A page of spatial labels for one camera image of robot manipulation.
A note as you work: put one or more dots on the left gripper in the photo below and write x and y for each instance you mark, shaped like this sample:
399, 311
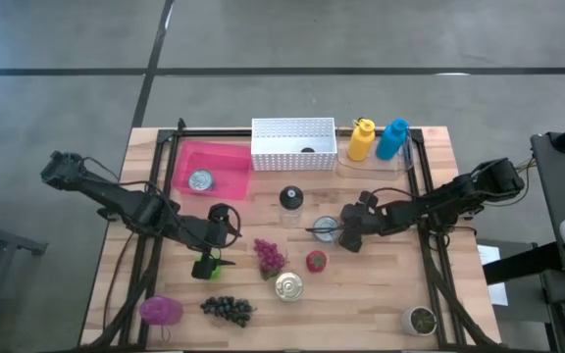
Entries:
204, 234

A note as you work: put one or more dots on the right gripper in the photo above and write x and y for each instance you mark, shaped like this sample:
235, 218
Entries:
368, 220

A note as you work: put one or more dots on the silver-top tin can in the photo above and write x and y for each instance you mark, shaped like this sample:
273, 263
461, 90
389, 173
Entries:
326, 237
200, 180

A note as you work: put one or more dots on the red toy strawberry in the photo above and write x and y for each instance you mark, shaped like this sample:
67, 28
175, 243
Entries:
316, 261

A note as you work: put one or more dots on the yellow plastic bottle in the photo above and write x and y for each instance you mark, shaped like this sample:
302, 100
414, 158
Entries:
361, 144

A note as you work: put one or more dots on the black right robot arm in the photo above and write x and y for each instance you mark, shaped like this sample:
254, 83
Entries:
459, 193

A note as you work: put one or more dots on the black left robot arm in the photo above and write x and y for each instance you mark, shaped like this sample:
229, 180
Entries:
116, 196

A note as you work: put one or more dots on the green toy apple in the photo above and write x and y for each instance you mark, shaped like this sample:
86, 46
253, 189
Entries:
217, 272

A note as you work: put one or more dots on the clear plastic bin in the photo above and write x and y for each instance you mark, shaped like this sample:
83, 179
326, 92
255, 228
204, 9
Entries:
395, 169

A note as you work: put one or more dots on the black plastic grape bunch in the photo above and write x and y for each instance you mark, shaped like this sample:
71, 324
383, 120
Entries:
227, 310

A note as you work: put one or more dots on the pink plastic bin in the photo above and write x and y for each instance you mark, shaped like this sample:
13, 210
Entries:
228, 166

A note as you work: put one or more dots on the blue plastic bottle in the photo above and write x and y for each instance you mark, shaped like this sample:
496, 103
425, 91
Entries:
390, 142

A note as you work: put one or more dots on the gold-top blue-label tin can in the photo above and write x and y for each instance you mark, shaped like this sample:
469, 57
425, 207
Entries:
289, 287

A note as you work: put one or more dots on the small white potted plant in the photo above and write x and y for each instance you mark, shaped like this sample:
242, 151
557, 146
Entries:
419, 321

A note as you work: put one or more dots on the white perforated basket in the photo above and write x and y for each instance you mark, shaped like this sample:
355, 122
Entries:
282, 132

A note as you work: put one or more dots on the white paper sheet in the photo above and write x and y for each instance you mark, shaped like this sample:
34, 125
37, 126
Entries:
491, 257

